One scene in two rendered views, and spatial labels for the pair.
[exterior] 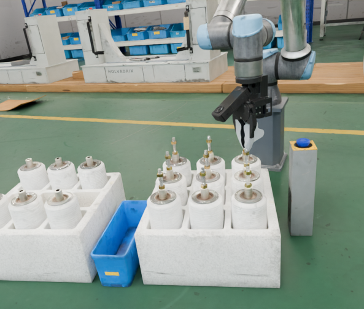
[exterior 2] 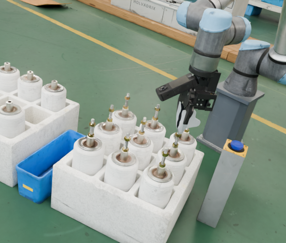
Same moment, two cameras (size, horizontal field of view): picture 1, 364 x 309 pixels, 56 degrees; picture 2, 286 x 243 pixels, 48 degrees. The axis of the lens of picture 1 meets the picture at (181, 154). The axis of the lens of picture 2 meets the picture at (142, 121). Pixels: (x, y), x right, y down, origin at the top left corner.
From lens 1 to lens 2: 0.22 m
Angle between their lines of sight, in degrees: 9
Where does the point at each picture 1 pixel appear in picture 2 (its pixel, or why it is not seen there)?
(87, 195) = (41, 113)
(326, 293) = not seen: outside the picture
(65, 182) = (29, 94)
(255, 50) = (212, 47)
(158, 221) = (77, 162)
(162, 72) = not seen: hidden behind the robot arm
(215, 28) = (194, 9)
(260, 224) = (159, 202)
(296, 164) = (221, 162)
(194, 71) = not seen: hidden behind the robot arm
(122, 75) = (144, 8)
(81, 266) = (7, 171)
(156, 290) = (57, 217)
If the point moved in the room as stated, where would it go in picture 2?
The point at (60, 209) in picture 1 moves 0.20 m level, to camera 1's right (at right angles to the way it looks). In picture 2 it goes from (4, 119) to (61, 136)
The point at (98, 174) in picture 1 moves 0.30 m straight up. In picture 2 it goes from (57, 99) to (61, 21)
